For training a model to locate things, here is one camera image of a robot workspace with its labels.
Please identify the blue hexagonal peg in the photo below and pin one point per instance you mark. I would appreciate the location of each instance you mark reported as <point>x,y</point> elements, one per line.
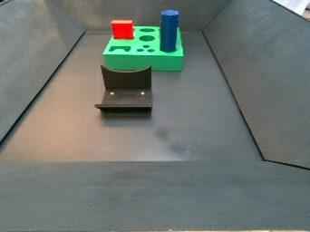
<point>169,30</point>

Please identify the black curved peg holder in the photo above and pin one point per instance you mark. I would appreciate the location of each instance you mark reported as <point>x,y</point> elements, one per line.
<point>127,89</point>

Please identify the green shape sorting board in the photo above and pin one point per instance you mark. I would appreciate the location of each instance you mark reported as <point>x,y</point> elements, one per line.
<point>141,52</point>

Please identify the red square block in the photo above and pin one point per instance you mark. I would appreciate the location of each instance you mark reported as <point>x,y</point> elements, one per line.
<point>122,29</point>

